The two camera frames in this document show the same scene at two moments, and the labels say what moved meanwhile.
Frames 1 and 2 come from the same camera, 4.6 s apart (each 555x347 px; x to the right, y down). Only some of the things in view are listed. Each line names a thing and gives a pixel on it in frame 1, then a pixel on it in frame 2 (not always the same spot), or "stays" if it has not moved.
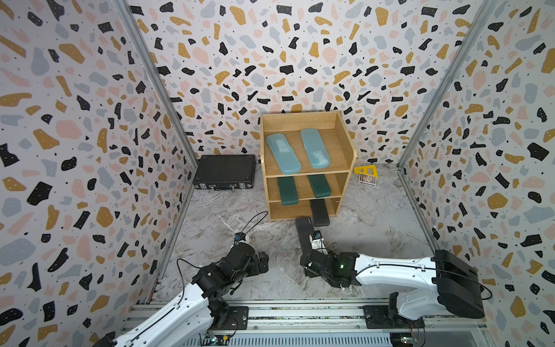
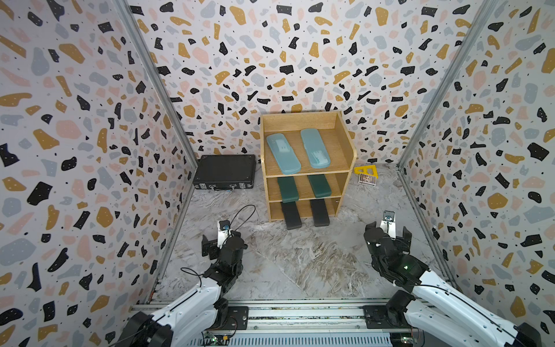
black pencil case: (305, 226) → (291, 215)
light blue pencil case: (316, 150) stays
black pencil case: (320, 213) stays
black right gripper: (308, 273) → (402, 244)
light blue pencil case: (283, 153) stays
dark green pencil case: (320, 186) stays
